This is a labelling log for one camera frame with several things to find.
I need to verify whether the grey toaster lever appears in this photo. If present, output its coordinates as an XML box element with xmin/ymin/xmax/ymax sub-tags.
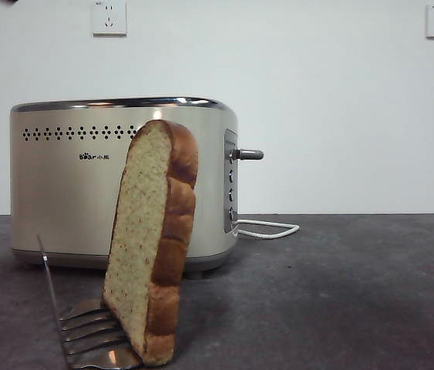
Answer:
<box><xmin>230</xmin><ymin>148</ymin><xmax>264</xmax><ymax>162</ymax></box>

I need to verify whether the bread slice with brown crust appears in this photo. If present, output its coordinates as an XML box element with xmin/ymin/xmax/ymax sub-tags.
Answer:
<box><xmin>102</xmin><ymin>119</ymin><xmax>199</xmax><ymax>366</ymax></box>

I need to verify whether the cream stainless steel toaster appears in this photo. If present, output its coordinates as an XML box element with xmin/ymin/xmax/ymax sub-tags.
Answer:
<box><xmin>9</xmin><ymin>96</ymin><xmax>240</xmax><ymax>279</ymax></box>

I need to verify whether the shiny metal toast rack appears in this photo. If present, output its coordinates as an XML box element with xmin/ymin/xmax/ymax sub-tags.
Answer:
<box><xmin>35</xmin><ymin>234</ymin><xmax>143</xmax><ymax>370</ymax></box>

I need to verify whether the white power cable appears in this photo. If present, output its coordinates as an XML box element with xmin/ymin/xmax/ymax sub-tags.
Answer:
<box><xmin>234</xmin><ymin>219</ymin><xmax>301</xmax><ymax>241</ymax></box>

